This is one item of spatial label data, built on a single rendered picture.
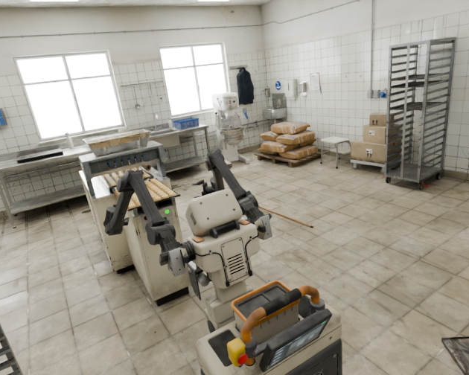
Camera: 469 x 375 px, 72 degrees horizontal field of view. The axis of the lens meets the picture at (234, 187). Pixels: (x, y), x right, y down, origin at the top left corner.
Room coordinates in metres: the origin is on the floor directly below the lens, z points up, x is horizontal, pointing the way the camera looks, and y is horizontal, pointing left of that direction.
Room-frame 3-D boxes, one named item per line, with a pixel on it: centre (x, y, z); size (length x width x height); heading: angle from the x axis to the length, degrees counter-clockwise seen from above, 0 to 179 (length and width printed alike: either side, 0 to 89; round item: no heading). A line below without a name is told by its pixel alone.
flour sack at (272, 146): (6.11, -0.96, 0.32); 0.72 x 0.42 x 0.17; 34
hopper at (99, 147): (3.01, 1.01, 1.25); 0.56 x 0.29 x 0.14; 118
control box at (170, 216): (2.24, 0.61, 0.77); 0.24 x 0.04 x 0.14; 118
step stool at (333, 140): (5.48, -1.88, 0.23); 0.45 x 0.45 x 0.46; 22
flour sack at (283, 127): (6.19, -1.19, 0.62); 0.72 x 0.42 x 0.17; 36
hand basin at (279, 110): (7.13, -1.11, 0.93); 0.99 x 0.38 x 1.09; 30
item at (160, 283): (2.56, 0.78, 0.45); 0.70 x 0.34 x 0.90; 28
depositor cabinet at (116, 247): (3.43, 1.23, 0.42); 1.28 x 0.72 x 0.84; 28
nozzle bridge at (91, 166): (3.01, 1.01, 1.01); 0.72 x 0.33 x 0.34; 118
